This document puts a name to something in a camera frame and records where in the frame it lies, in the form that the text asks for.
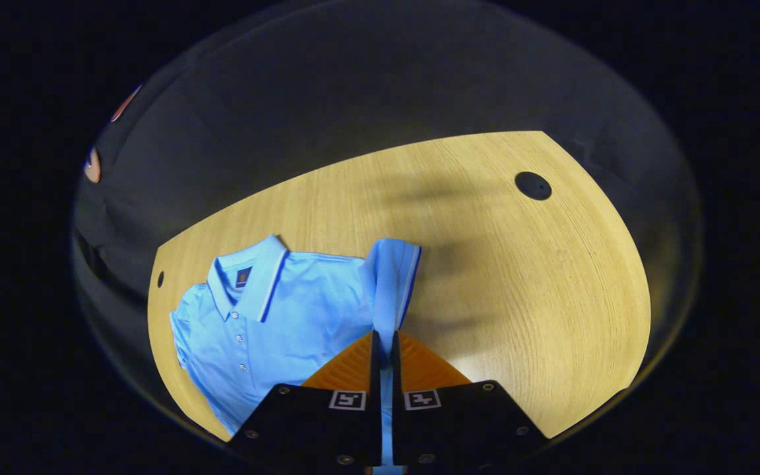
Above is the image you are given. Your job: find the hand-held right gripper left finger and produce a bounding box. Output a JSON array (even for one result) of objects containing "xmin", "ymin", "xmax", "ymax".
[{"xmin": 227, "ymin": 330, "xmax": 382, "ymax": 470}]

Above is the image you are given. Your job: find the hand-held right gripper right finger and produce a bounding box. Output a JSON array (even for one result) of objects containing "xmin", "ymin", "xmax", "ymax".
[{"xmin": 390, "ymin": 330, "xmax": 550, "ymax": 470}]

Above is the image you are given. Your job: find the light blue T-shirt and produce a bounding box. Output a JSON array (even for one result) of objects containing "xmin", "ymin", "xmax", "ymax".
[{"xmin": 169, "ymin": 233, "xmax": 422, "ymax": 475}]

